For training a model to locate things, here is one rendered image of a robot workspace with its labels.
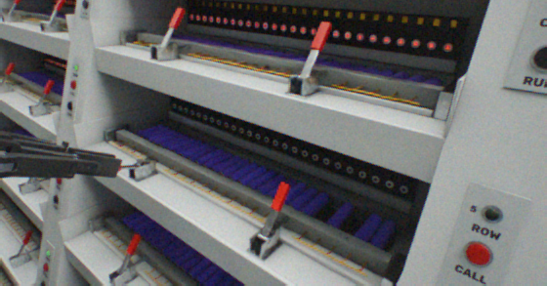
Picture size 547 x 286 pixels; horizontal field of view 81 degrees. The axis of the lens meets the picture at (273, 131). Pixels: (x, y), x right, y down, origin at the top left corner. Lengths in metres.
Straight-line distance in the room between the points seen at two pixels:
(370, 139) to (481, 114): 0.09
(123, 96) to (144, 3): 0.19
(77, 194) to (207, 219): 0.37
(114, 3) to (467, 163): 0.64
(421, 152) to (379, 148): 0.04
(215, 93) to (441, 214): 0.30
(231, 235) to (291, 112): 0.19
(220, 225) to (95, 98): 0.39
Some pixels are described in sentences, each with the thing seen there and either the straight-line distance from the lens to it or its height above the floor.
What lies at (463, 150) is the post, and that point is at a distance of 0.31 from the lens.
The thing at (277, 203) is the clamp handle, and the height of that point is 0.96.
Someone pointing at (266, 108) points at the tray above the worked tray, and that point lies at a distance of 0.38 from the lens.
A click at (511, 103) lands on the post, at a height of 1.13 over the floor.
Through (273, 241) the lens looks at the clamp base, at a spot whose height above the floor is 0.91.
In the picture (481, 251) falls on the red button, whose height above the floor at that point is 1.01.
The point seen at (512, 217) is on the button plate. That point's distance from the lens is 0.31.
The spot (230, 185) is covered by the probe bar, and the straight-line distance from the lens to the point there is 0.50.
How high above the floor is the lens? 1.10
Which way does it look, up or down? 8 degrees down
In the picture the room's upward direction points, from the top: 14 degrees clockwise
